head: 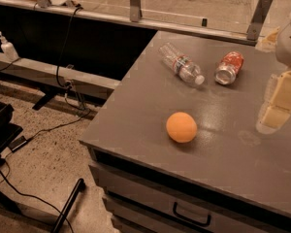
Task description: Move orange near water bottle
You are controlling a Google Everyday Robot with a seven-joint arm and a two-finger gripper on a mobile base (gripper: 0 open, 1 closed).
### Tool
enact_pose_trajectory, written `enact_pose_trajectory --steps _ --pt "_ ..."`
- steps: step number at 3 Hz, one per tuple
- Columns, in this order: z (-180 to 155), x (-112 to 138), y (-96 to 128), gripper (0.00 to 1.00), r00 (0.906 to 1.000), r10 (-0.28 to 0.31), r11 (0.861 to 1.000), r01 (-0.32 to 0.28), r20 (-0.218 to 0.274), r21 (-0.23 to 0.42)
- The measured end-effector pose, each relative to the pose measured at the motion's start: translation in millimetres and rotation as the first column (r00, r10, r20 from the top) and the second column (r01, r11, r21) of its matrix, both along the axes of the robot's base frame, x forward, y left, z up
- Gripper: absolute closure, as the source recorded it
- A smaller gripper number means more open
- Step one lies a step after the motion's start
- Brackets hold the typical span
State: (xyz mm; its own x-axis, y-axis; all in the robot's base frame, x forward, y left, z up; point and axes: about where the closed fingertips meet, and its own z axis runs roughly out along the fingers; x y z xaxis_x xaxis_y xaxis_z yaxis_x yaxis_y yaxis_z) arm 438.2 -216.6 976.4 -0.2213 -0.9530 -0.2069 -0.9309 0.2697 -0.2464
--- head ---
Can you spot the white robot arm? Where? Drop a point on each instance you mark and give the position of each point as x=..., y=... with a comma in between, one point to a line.
x=282, y=52

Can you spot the black chair base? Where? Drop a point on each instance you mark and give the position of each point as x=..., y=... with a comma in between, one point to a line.
x=8, y=132

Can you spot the metal railing frame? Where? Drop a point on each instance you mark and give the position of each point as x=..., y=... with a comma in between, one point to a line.
x=228, y=20

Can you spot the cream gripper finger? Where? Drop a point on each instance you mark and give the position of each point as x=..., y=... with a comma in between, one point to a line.
x=276, y=109
x=269, y=41

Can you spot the grey drawer with black handle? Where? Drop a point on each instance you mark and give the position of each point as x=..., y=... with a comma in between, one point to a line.
x=159, y=209

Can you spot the orange fruit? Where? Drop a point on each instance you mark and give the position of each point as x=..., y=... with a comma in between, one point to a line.
x=181, y=127

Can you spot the black power adapter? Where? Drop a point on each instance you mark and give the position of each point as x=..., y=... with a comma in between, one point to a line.
x=17, y=144

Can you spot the white pump dispenser bottle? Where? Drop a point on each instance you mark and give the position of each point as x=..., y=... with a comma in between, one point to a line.
x=8, y=48

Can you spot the red soda can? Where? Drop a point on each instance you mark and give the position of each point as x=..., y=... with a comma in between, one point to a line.
x=228, y=68

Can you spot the clear plastic water bottle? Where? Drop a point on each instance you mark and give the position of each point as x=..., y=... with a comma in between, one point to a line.
x=181, y=64

